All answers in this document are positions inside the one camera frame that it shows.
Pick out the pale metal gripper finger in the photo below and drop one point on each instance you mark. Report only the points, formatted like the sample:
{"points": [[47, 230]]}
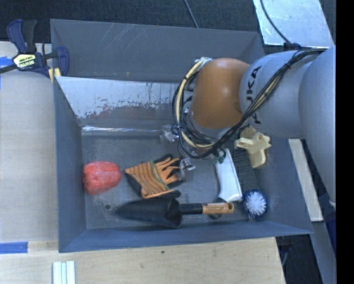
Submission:
{"points": [[187, 165], [169, 133]]}

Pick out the orange and black work glove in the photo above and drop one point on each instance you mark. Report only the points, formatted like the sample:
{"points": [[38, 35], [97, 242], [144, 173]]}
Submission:
{"points": [[148, 177]]}

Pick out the cream plastic cross-shaped fitting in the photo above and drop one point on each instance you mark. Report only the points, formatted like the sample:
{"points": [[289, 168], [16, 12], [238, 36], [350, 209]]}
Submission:
{"points": [[254, 145]]}

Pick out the blue and white round brush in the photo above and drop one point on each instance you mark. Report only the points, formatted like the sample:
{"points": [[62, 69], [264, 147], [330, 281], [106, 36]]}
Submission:
{"points": [[255, 204]]}

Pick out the red toy bell pepper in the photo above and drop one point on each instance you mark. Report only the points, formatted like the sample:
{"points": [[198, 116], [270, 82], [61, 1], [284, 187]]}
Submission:
{"points": [[101, 177]]}

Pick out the grey metal bin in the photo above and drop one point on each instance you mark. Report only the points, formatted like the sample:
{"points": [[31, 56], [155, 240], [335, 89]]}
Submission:
{"points": [[135, 55]]}

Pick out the pale wood flat board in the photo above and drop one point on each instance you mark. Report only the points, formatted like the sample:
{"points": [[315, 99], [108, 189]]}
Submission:
{"points": [[26, 158]]}

